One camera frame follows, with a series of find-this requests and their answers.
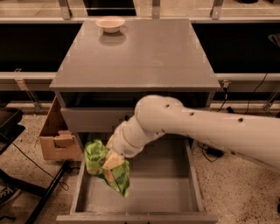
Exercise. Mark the cardboard box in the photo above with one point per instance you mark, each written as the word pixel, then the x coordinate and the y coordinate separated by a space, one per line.
pixel 56 140

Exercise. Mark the closed grey top drawer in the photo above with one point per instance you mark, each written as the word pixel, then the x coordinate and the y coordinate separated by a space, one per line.
pixel 106 120

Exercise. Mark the black tray left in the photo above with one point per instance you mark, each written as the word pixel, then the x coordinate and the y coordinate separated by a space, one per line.
pixel 9 126

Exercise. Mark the grey drawer cabinet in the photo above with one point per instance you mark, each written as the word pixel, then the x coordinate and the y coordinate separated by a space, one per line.
pixel 146 57

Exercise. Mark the black stand leg left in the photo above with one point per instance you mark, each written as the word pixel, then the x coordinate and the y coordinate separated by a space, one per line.
pixel 43 193

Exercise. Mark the black sneaker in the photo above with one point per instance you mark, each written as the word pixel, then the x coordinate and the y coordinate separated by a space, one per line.
pixel 7 194

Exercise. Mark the green rice chip bag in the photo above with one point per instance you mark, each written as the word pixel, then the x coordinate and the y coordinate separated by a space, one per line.
pixel 95 153

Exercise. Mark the metal rail bracket left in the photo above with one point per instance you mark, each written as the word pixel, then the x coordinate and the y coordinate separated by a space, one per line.
pixel 20 79

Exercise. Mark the beige bowl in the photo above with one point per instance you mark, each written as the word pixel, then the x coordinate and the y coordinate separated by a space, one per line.
pixel 110 24

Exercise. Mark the open grey middle drawer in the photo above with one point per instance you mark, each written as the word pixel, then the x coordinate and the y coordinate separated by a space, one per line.
pixel 163 190

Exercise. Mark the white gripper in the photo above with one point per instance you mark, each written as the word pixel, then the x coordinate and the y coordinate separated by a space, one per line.
pixel 119 142

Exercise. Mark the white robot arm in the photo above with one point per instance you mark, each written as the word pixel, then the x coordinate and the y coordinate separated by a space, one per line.
pixel 251 137

